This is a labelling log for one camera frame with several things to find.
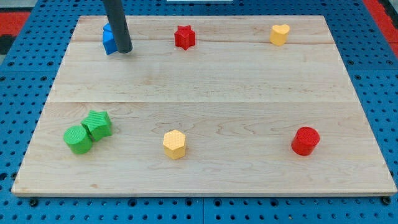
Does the green cylinder block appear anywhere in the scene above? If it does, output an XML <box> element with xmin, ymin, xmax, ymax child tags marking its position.
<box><xmin>63</xmin><ymin>126</ymin><xmax>93</xmax><ymax>154</ymax></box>

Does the wooden board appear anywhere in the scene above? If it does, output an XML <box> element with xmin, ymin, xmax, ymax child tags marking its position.
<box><xmin>12</xmin><ymin>16</ymin><xmax>397</xmax><ymax>197</ymax></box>

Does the yellow heart block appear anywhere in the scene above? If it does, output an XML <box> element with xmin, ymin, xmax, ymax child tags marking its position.
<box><xmin>269</xmin><ymin>24</ymin><xmax>290</xmax><ymax>46</ymax></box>

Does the red star block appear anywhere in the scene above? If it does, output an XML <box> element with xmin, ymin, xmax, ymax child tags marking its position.
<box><xmin>174</xmin><ymin>25</ymin><xmax>196</xmax><ymax>50</ymax></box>

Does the yellow hexagon block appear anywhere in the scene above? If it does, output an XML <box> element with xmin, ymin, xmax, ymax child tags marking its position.
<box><xmin>163</xmin><ymin>129</ymin><xmax>186</xmax><ymax>160</ymax></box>

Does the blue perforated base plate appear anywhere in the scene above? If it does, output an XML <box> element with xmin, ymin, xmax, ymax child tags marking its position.
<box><xmin>1</xmin><ymin>0</ymin><xmax>397</xmax><ymax>223</ymax></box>

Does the red cylinder block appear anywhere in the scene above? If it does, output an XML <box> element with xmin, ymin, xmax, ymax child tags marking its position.
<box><xmin>291</xmin><ymin>126</ymin><xmax>320</xmax><ymax>156</ymax></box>

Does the blue block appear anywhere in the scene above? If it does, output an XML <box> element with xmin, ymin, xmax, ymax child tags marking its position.
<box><xmin>102</xmin><ymin>23</ymin><xmax>118</xmax><ymax>55</ymax></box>

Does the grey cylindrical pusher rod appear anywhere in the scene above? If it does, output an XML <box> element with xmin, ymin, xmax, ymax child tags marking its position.
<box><xmin>103</xmin><ymin>0</ymin><xmax>133</xmax><ymax>54</ymax></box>

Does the green star block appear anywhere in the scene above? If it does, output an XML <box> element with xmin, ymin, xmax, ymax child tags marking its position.
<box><xmin>81</xmin><ymin>110</ymin><xmax>113</xmax><ymax>141</ymax></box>

